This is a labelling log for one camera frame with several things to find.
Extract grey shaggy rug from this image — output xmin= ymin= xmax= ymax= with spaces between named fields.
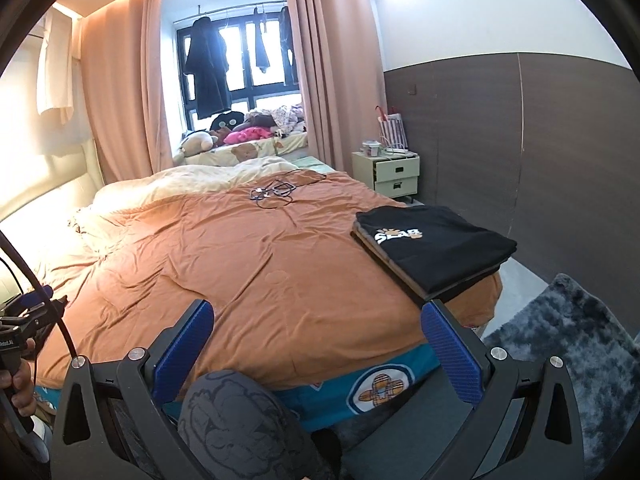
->
xmin=484 ymin=273 xmax=639 ymax=479

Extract person's grey patterned knee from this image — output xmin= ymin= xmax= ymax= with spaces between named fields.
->
xmin=178 ymin=370 xmax=336 ymax=479

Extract black t-shirt with print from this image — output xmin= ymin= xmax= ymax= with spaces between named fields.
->
xmin=352 ymin=205 xmax=518 ymax=300

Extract pink curtain of window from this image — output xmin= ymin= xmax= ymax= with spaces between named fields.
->
xmin=288 ymin=0 xmax=386 ymax=174
xmin=80 ymin=0 xmax=172 ymax=183

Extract black window frame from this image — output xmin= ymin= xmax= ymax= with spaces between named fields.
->
xmin=177 ymin=8 xmax=302 ymax=130

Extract pink curtain left of window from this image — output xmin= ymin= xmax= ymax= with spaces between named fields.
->
xmin=80 ymin=0 xmax=172 ymax=183

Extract orange duvet cover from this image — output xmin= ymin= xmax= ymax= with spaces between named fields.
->
xmin=37 ymin=169 xmax=504 ymax=391

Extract cream pillow and blanket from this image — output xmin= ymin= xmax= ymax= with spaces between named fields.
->
xmin=68 ymin=132 xmax=308 ymax=236

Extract striped bag on cabinet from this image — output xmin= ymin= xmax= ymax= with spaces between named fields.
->
xmin=375 ymin=105 xmax=408 ymax=150

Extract black cable with glasses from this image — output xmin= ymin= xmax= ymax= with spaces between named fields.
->
xmin=247 ymin=169 xmax=329 ymax=212

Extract pink curtain right of window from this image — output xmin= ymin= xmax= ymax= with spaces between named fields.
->
xmin=288 ymin=0 xmax=386 ymax=174

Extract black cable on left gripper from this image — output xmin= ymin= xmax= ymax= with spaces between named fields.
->
xmin=0 ymin=228 xmax=79 ymax=441

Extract dark hanging coat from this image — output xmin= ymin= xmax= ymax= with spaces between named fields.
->
xmin=183 ymin=16 xmax=232 ymax=119

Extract person's left hand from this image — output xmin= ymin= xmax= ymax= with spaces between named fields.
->
xmin=0 ymin=359 xmax=37 ymax=417

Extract cream bedside drawer cabinet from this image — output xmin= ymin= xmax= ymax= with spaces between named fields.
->
xmin=352 ymin=152 xmax=421 ymax=198

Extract pile of plush toys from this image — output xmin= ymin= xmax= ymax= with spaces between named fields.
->
xmin=178 ymin=103 xmax=306 ymax=156

